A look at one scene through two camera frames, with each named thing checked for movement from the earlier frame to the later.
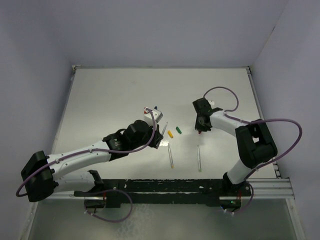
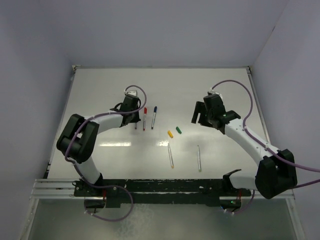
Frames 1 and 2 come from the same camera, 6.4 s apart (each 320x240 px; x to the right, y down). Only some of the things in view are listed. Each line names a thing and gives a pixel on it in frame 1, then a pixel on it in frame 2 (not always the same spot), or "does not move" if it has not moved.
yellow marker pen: x=170 y=156 does not move
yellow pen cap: x=170 y=134 does not move
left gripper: x=157 y=137 → x=136 y=119
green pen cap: x=178 y=130 does not move
